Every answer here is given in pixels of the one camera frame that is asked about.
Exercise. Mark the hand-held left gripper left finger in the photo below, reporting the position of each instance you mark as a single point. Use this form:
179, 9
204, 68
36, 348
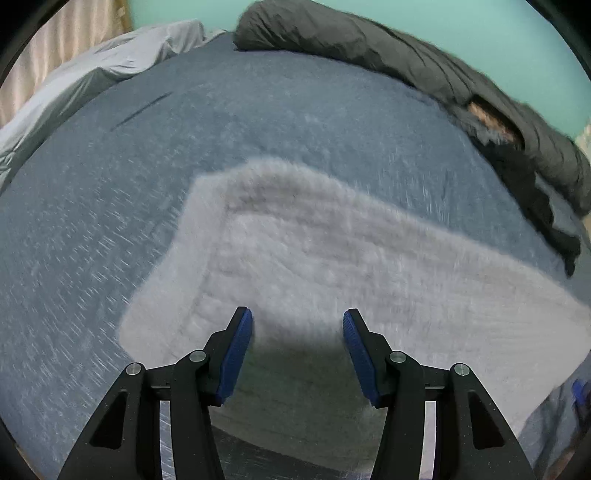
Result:
235, 355

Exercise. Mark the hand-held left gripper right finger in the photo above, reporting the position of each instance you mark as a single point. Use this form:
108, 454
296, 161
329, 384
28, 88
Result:
362, 360

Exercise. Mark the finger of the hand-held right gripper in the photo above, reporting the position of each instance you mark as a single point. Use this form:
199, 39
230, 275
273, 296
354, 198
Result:
579, 392

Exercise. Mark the light grey fleece garment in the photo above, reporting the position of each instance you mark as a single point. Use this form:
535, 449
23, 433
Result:
323, 240

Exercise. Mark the black garment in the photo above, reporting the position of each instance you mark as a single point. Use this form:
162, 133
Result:
521, 184

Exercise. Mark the cream tufted headboard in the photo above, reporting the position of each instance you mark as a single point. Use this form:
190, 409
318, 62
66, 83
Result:
586, 138

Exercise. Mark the brown patterned cloth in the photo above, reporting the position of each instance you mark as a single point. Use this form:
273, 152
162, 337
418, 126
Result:
489, 117

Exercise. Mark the light grey sheet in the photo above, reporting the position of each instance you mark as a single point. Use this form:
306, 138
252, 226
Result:
92, 78

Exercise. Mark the dark grey rolled duvet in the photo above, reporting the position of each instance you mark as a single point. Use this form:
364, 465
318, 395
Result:
369, 37

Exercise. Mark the pale pink curtain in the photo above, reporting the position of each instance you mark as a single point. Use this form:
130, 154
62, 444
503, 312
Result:
55, 55

